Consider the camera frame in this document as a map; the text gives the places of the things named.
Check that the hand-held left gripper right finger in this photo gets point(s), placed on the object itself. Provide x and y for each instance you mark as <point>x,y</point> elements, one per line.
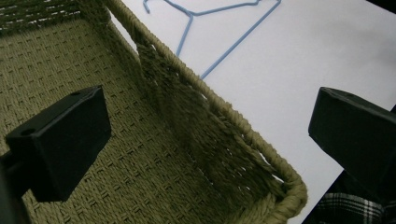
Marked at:
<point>355,137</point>

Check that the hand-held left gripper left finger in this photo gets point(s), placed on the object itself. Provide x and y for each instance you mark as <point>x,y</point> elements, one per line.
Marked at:
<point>62,140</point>

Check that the plaid cloth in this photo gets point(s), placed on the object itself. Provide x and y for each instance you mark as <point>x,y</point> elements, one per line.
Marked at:
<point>351,207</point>

